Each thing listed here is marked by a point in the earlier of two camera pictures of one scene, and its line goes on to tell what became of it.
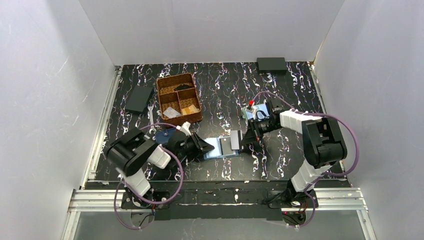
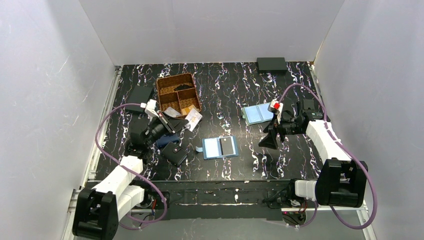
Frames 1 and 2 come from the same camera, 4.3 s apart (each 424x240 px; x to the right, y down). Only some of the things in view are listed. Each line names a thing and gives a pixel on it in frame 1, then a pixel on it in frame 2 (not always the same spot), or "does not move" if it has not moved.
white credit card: x=234 y=140 → x=194 y=118
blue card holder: x=222 y=148 does not move
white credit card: x=170 y=112 does not move
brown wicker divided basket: x=178 y=99 does not move
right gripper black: x=252 y=136 → x=276 y=126
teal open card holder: x=258 y=112 does not move
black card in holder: x=226 y=146 does not move
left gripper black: x=195 y=144 → x=166 y=122
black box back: x=273 y=65 does not move
